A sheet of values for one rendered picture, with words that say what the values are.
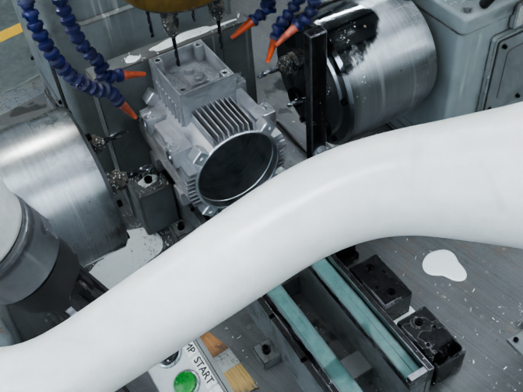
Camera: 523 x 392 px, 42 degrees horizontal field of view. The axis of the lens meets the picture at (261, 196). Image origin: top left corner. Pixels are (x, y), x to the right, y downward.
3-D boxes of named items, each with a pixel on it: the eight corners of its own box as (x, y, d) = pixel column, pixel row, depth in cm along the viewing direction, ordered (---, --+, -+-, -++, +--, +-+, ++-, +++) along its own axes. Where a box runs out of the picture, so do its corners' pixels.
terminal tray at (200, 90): (153, 93, 120) (146, 59, 115) (207, 71, 123) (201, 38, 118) (184, 131, 113) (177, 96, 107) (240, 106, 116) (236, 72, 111)
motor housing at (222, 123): (148, 165, 130) (128, 85, 116) (235, 127, 136) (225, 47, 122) (196, 232, 118) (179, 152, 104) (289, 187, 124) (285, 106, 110)
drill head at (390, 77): (243, 116, 139) (231, 7, 120) (403, 46, 151) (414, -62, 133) (311, 190, 123) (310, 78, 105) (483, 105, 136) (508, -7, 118)
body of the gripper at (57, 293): (70, 267, 60) (125, 304, 68) (40, 208, 66) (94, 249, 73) (3, 320, 60) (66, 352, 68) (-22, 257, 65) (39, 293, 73)
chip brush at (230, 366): (170, 319, 120) (169, 316, 120) (194, 304, 122) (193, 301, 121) (233, 406, 108) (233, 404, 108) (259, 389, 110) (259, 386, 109)
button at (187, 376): (175, 385, 84) (168, 381, 83) (194, 369, 84) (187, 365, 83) (186, 404, 82) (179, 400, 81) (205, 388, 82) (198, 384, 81)
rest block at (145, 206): (136, 217, 137) (124, 176, 128) (168, 203, 139) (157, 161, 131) (149, 236, 133) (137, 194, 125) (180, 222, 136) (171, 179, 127)
